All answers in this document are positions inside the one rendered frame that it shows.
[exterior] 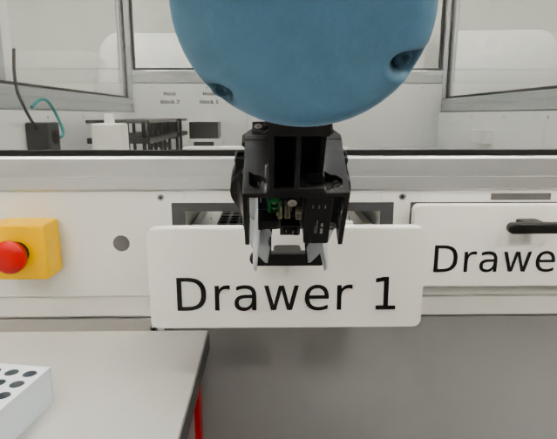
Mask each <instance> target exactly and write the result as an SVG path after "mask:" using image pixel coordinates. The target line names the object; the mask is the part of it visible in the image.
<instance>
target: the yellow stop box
mask: <svg viewBox="0 0 557 439"><path fill-rule="evenodd" d="M6 240H12V241H15V242H17V243H19V244H20V245H21V246H23V247H24V249H25V251H26V253H27V256H28V260H27V263H26V266H25V267H24V268H23V269H22V270H20V271H19V272H17V273H15V274H5V273H2V272H0V280H48V279H50V277H52V276H53V275H54V274H56V273H57V272H59V271H60V270H61V269H62V259H61V249H60V240H59V230H58V220H57V219H55V218H5V219H1V220H0V243H1V242H4V241H6Z"/></svg>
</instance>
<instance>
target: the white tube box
mask: <svg viewBox="0 0 557 439"><path fill-rule="evenodd" d="M53 402H54V393H53V385H52V376H51V367H41V366H30V365H17V364H6V363H0V439H16V438H17V437H18V436H19V435H20V434H21V433H22V432H23V431H24V430H25V429H27V428H28V427H29V426H30V425H31V424H32V423H33V422H34V421H35V420H36V419H37V418H38V417H39V416H40V415H41V414H42V413H43V412H44V411H45V410H46V409H47V408H48V407H49V406H50V405H51V404H52V403H53Z"/></svg>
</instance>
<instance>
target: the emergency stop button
mask: <svg viewBox="0 0 557 439"><path fill-rule="evenodd" d="M27 260H28V256H27V253H26V251H25V249H24V247H23V246H21V245H20V244H19V243H17V242H15V241H12V240H6V241H4V242H1V243H0V272H2V273H5V274H15V273H17V272H19V271H20V270H22V269H23V268H24V267H25V266H26V263H27Z"/></svg>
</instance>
